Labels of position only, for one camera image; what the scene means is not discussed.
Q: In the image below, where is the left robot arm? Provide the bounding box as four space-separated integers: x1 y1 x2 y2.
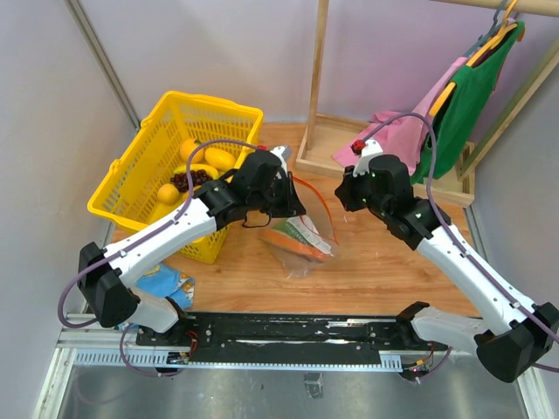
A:
77 146 306 346

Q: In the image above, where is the green shirt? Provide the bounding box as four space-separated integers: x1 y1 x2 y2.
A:
411 21 525 184

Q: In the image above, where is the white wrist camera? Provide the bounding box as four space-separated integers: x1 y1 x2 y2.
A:
351 138 383 177
270 145 293 178

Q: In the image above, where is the watermelon slice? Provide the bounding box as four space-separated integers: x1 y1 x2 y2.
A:
272 216 334 257

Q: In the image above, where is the blue patterned cloth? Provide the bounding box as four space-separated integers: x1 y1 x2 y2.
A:
118 264 196 333

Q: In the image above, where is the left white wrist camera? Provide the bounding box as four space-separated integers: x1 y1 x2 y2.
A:
270 145 293 178

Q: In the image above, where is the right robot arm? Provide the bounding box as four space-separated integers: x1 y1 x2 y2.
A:
335 155 558 383

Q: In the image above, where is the yellow hanger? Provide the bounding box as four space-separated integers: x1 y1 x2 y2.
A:
429 18 520 117

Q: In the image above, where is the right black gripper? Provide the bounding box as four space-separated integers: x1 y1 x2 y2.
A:
335 162 390 218

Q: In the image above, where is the yellow mango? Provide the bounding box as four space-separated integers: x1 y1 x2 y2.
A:
204 147 237 172

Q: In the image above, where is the orange fruit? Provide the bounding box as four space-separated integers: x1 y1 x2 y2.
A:
179 139 204 164

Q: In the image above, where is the yellow pear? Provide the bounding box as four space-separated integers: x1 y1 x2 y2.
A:
156 183 181 206

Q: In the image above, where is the yellow plastic basket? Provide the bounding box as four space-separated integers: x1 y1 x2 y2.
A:
86 90 265 265

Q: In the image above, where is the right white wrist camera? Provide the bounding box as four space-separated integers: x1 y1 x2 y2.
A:
351 138 383 177

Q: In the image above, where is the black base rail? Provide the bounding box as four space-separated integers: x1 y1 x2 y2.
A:
118 312 446 373

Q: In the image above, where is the clear zip top bag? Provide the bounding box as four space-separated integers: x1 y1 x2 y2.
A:
259 177 339 278

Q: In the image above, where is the wooden clothes rack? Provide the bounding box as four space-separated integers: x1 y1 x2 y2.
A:
294 0 559 209

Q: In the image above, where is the grey hanger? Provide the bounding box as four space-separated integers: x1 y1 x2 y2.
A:
463 0 517 59

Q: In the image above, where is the pink shirt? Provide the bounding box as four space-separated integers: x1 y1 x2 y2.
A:
332 57 467 175

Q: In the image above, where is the yellow banana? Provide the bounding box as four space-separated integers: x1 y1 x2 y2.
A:
173 163 219 180

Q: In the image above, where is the dark red grape bunch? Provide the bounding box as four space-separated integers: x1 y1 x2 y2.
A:
169 170 212 193

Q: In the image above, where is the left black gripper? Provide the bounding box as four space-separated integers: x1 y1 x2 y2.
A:
250 172 307 219

